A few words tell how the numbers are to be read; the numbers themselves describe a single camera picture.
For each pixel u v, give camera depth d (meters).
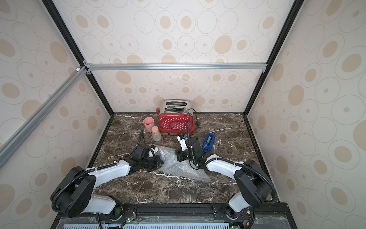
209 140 0.96
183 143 0.77
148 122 1.03
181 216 0.73
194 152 0.66
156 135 0.98
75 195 0.42
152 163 0.76
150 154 0.76
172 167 0.83
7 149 0.51
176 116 0.94
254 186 0.44
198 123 1.10
